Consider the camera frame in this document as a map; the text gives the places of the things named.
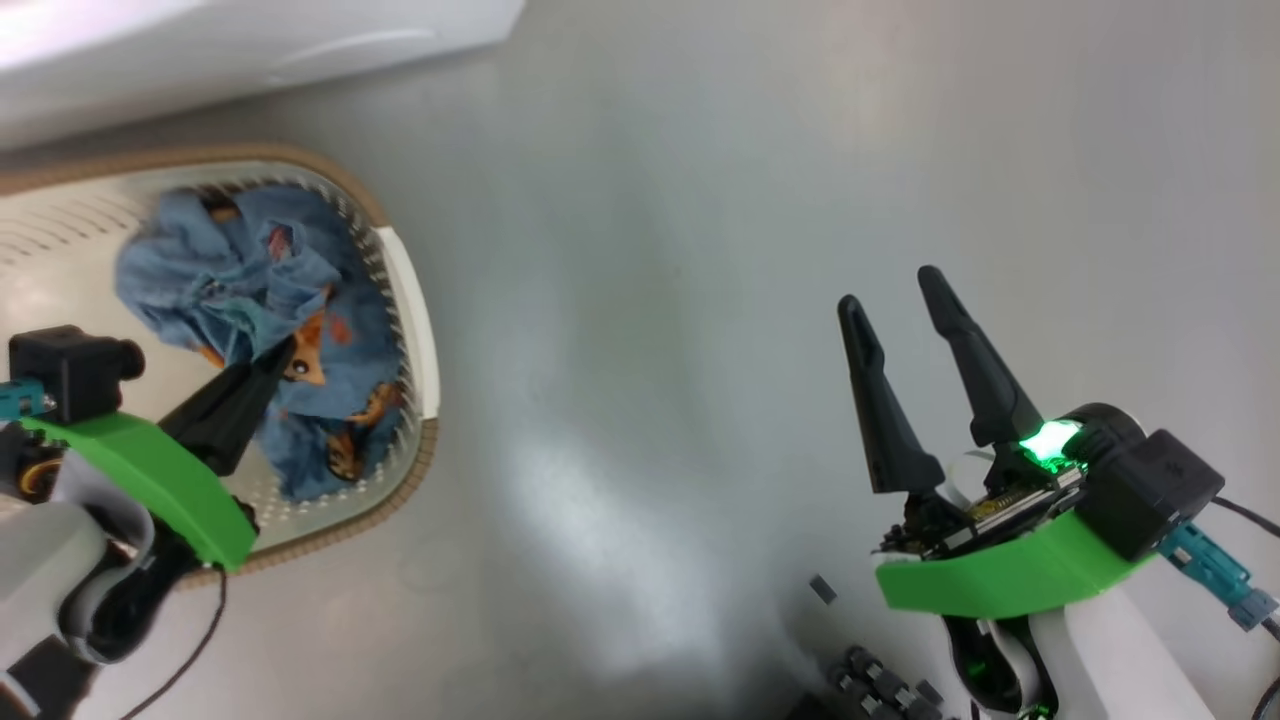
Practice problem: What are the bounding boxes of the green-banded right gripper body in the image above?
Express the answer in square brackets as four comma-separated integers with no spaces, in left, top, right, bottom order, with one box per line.
[875,400,1156,618]

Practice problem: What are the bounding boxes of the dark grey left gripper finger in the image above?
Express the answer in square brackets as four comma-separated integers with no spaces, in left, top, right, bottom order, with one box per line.
[188,343,298,477]
[158,338,293,443]

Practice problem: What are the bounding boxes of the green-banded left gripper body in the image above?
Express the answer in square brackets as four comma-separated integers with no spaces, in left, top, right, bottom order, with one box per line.
[18,408,261,574]

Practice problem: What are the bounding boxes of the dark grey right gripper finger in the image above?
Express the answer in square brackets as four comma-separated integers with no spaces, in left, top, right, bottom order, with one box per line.
[838,294,946,496]
[917,264,1046,449]

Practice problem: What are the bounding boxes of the blue cartoon print clothes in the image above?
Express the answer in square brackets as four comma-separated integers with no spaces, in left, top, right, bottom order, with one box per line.
[113,183,409,504]

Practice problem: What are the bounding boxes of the cream perforated laundry basket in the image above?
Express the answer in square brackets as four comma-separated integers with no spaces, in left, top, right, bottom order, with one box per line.
[0,142,441,586]

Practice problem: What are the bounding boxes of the white front-load washing machine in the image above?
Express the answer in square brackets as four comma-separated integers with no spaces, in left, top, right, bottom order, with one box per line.
[0,0,528,151]

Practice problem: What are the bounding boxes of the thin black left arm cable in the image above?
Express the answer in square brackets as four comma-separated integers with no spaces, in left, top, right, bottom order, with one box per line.
[120,570,229,720]

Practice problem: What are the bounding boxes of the teal connector cable with tag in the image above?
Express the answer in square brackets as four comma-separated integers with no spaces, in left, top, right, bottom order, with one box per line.
[1160,522,1280,641]

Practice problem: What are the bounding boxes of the thin black camera cable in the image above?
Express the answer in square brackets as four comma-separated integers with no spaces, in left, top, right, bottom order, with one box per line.
[1210,497,1280,536]

